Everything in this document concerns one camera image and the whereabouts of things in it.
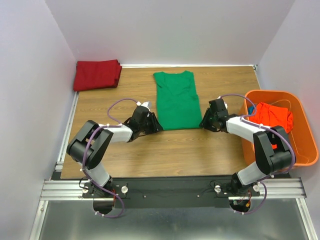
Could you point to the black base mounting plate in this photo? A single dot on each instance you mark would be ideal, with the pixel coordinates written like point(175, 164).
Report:
point(176, 192)

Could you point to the orange plastic bin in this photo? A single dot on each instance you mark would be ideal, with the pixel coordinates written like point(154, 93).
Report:
point(301, 137)

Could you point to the blue t-shirt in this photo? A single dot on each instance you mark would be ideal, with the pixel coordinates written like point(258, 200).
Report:
point(251, 110)

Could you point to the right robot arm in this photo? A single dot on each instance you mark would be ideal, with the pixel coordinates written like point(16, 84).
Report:
point(273, 152)

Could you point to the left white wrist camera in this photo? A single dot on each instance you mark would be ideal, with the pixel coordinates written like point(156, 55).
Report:
point(146, 104)

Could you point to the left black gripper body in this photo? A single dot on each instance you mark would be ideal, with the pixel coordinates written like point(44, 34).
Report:
point(150, 126)

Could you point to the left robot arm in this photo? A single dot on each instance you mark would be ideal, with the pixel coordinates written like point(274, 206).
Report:
point(90, 144)

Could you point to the folded red t-shirt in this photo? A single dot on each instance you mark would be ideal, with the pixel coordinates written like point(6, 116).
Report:
point(92, 75)

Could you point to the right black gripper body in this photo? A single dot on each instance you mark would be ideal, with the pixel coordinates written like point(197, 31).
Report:
point(215, 116)

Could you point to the green t-shirt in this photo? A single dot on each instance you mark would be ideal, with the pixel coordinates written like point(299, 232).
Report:
point(177, 101)

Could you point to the orange t-shirt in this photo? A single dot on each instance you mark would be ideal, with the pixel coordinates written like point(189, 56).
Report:
point(272, 116)

